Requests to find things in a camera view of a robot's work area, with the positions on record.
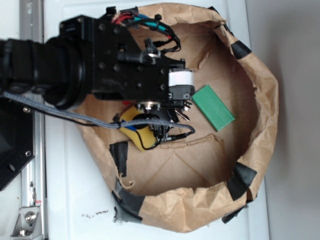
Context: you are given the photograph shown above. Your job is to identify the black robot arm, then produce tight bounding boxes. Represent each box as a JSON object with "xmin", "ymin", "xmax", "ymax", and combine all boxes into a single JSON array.
[{"xmin": 0, "ymin": 15, "xmax": 195, "ymax": 110}]

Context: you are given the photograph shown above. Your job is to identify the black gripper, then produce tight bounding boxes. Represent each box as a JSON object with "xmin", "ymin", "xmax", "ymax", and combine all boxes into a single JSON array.
[{"xmin": 59, "ymin": 15, "xmax": 195, "ymax": 109}]

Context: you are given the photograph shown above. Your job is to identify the silver keys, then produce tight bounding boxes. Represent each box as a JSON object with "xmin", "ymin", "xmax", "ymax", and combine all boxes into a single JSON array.
[{"xmin": 168, "ymin": 101, "xmax": 193, "ymax": 123}]

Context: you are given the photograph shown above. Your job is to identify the brown paper bag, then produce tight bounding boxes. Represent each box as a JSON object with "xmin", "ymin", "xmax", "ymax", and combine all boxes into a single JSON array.
[{"xmin": 78, "ymin": 3, "xmax": 279, "ymax": 233}]

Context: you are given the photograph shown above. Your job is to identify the grey braided cable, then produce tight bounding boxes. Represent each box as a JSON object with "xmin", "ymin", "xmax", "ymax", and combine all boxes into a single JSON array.
[{"xmin": 2, "ymin": 91, "xmax": 196, "ymax": 143}]

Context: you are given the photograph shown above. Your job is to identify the yellow sponge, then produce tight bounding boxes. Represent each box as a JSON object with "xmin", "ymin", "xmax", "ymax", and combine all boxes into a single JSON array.
[{"xmin": 119, "ymin": 106, "xmax": 158, "ymax": 151}]

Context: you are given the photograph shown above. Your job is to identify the metal corner bracket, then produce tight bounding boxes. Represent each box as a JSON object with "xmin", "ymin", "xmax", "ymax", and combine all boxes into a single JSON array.
[{"xmin": 10, "ymin": 206, "xmax": 42, "ymax": 240}]

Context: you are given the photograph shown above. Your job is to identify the aluminium extrusion rail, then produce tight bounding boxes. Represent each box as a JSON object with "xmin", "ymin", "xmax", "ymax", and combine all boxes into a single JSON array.
[{"xmin": 19, "ymin": 0, "xmax": 49, "ymax": 240}]

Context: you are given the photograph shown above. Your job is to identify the green rectangular block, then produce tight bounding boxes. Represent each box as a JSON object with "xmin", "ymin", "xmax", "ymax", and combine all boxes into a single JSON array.
[{"xmin": 192, "ymin": 85, "xmax": 235, "ymax": 132}]

